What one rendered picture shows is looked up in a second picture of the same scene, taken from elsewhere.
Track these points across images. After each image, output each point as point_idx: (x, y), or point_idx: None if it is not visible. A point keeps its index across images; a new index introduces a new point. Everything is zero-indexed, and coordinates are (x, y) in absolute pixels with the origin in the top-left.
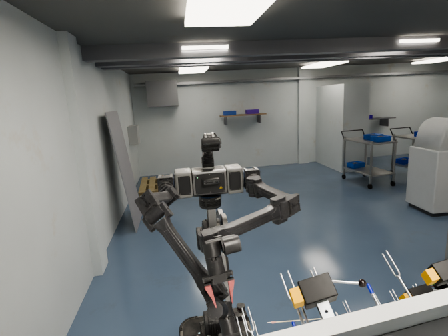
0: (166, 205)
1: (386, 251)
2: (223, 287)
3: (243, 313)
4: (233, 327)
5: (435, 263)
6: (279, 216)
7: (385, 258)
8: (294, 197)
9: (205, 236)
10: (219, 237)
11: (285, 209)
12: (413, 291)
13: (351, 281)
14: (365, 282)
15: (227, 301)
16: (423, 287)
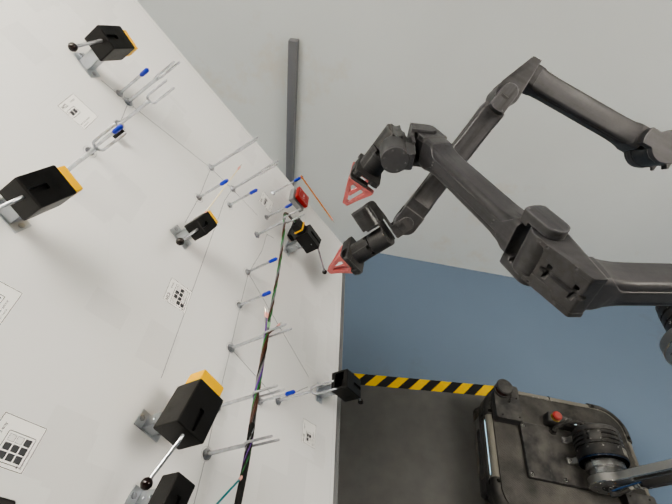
0: (514, 93)
1: (114, 123)
2: (400, 221)
3: (253, 138)
4: (356, 248)
5: (49, 166)
6: (503, 242)
7: (119, 136)
8: (569, 260)
9: (410, 124)
10: (401, 134)
11: (523, 250)
12: (192, 385)
13: (82, 43)
14: (68, 43)
15: (386, 235)
16: (181, 406)
